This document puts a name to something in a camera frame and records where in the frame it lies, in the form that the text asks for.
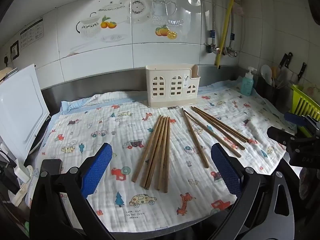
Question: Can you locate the yellow gas hose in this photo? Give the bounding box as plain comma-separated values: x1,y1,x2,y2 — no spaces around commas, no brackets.
215,0,236,69

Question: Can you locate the green dish rack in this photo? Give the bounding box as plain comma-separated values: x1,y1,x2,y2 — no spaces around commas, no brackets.
290,84,320,128

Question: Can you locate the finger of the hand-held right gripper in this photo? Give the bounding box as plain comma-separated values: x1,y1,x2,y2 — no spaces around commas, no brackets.
284,112,320,130
267,127,294,146

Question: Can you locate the metal water valve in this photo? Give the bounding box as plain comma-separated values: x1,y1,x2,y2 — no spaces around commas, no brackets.
222,47,238,58
204,42,222,55

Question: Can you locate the white power adapter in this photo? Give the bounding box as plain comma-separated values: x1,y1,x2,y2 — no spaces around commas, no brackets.
9,159,33,183

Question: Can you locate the white plastic spoon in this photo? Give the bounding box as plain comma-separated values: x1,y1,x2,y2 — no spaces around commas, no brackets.
260,64,273,85

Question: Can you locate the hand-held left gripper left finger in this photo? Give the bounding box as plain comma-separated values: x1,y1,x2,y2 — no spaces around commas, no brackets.
29,142,113,240

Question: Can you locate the dark smartphone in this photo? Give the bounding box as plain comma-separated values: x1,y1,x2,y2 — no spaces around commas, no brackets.
40,159,63,180

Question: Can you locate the cream plastic chopstick holder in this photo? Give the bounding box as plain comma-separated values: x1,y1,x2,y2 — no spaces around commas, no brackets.
145,64,201,108

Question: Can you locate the braided metal hose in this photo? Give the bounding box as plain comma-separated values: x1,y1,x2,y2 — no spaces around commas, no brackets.
210,0,217,45
229,12,237,49

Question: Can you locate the white plastic cutting board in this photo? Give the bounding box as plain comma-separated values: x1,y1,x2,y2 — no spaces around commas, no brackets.
0,64,50,160

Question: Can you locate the black framed wall socket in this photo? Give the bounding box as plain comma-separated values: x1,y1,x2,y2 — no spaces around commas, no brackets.
10,40,20,60

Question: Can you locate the light wooden chopstick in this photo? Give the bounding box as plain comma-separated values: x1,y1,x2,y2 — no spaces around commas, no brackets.
132,115,162,182
145,116,167,190
157,116,169,191
140,116,165,188
164,117,171,193

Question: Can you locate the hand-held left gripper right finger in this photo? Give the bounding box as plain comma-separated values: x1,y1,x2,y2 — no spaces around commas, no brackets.
211,143,295,240

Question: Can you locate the white notice sticker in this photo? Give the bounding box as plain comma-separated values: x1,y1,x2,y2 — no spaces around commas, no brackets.
19,17,43,49

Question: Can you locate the black utensil container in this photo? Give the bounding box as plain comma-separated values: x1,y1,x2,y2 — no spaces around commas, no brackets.
257,76,293,108

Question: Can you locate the teal soap dispenser bottle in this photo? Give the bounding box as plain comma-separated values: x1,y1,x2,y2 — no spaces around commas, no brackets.
240,66,258,96

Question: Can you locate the printed muslin cloth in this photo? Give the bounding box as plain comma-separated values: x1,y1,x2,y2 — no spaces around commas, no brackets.
24,80,298,233

